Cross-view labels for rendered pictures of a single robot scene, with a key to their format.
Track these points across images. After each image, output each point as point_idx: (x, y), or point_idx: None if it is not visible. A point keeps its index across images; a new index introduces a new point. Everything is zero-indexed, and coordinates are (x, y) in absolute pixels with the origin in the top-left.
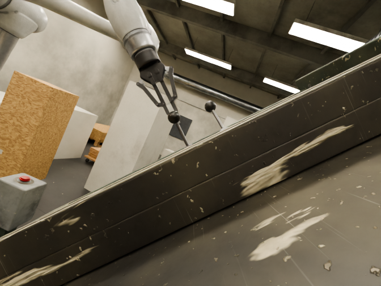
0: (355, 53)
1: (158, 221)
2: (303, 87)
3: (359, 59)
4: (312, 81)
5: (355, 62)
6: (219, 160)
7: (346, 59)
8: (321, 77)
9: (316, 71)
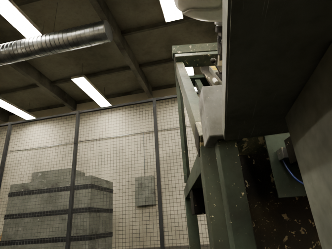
0: (213, 55)
1: None
2: (181, 61)
3: (213, 57)
4: (188, 59)
5: (212, 58)
6: None
7: (209, 55)
8: (194, 59)
9: (193, 55)
